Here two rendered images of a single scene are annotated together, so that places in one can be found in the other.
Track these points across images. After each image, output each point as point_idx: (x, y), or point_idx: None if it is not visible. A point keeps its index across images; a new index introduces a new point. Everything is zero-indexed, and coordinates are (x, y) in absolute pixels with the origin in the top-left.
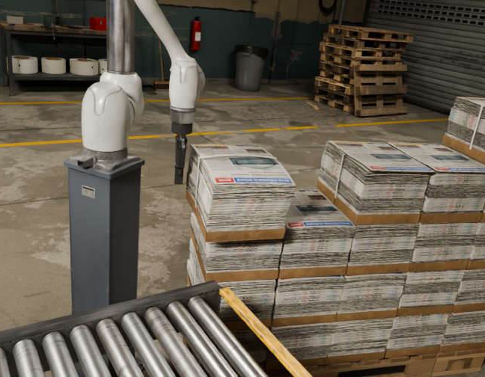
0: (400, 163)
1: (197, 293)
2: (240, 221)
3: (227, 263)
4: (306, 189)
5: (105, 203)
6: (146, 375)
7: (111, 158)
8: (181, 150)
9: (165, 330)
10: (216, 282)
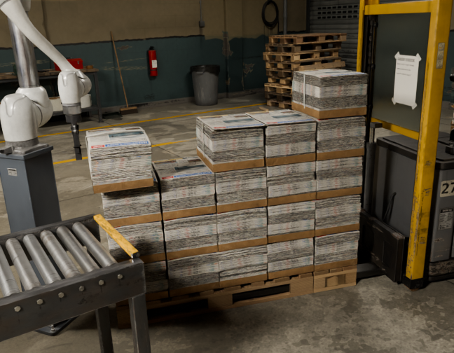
0: (241, 123)
1: (78, 220)
2: (116, 175)
3: (120, 211)
4: (188, 157)
5: (24, 178)
6: (84, 315)
7: (24, 145)
8: (73, 134)
9: (49, 239)
10: (115, 227)
